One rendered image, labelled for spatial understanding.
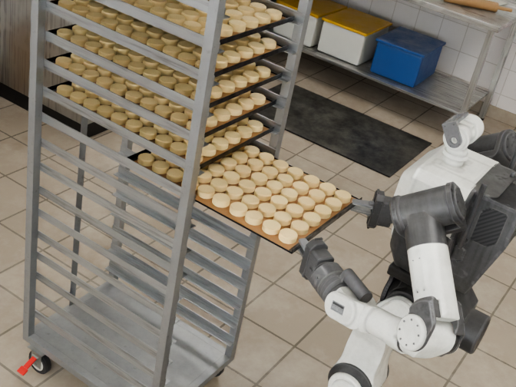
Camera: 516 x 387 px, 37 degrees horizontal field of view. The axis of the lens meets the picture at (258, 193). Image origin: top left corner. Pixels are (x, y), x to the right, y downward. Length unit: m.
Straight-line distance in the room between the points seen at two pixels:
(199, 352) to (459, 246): 1.39
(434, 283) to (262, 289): 1.98
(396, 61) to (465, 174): 3.72
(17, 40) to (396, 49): 2.58
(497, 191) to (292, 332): 1.70
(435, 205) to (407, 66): 3.89
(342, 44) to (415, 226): 4.11
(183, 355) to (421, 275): 1.46
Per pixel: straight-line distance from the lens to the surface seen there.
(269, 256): 3.79
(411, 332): 1.67
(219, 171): 2.27
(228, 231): 2.69
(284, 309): 3.49
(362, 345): 2.25
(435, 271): 1.68
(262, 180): 2.27
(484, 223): 1.87
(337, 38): 5.76
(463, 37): 6.07
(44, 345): 2.96
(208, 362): 2.95
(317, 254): 1.96
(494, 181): 1.92
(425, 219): 1.72
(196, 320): 2.99
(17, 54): 4.70
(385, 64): 5.62
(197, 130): 2.01
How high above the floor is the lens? 2.19
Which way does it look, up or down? 31 degrees down
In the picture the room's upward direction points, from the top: 12 degrees clockwise
